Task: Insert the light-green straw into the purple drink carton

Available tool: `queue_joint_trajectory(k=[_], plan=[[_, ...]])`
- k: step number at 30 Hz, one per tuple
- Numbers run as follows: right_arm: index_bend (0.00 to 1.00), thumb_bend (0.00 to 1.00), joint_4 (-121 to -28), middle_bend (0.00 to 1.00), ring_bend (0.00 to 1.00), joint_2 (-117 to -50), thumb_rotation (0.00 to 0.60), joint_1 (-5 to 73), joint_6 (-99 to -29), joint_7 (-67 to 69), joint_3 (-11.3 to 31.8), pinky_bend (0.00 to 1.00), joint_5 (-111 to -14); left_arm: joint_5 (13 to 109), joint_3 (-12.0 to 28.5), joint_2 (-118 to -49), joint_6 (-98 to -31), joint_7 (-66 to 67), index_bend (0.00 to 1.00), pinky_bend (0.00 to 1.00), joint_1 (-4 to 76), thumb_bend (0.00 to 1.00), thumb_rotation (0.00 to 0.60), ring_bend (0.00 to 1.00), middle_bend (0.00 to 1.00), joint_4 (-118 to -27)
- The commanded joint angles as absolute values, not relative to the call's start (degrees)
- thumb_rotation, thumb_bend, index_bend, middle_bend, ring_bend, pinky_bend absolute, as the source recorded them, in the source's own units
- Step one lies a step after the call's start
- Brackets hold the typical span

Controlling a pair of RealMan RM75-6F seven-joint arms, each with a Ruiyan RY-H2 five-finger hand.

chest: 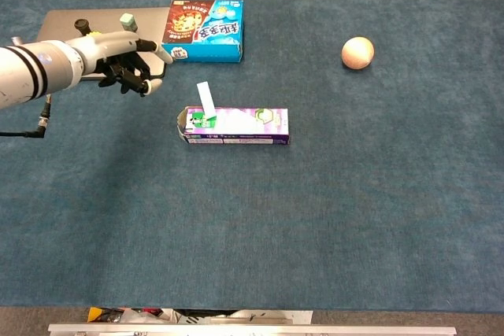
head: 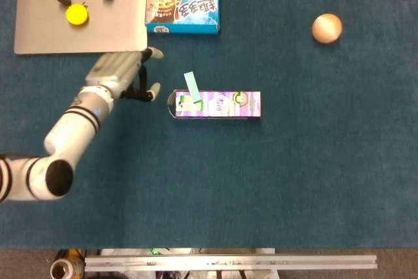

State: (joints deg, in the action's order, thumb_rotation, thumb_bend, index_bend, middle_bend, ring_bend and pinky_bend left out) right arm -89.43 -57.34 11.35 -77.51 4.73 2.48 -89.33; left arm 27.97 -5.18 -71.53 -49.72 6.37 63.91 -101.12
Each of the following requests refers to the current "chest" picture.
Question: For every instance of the yellow ribbed bottle cap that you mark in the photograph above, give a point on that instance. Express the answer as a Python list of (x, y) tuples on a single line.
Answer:
[(94, 33)]

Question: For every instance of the blue cookie box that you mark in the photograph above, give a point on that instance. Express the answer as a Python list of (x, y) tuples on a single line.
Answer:
[(204, 33)]

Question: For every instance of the white plastic bag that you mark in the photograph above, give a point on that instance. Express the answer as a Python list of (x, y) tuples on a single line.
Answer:
[(138, 317)]

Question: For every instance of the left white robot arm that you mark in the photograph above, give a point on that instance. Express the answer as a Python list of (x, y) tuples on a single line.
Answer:
[(35, 70)]

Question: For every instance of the yellow item under table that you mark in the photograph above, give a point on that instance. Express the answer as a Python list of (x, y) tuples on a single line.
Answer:
[(94, 314)]

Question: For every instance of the aluminium profile rail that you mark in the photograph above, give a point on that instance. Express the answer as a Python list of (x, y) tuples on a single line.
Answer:
[(252, 330)]

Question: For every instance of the silver closed laptop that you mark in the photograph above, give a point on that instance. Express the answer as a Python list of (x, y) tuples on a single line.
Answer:
[(59, 25)]

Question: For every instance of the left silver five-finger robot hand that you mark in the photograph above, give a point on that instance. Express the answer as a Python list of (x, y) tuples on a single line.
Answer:
[(106, 46)]

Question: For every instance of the dark brown small piece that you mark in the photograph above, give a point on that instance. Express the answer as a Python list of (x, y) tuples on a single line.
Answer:
[(82, 24)]

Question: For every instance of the purple and white carton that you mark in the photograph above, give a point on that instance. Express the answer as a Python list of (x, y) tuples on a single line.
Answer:
[(244, 127)]

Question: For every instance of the small grey-green block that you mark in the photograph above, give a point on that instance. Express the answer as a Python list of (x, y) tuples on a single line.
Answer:
[(128, 21)]

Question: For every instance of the blue felt table cloth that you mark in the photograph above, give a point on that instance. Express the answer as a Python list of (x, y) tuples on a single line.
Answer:
[(275, 214)]

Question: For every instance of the wooden ball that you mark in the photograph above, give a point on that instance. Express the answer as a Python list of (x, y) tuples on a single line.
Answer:
[(357, 53)]

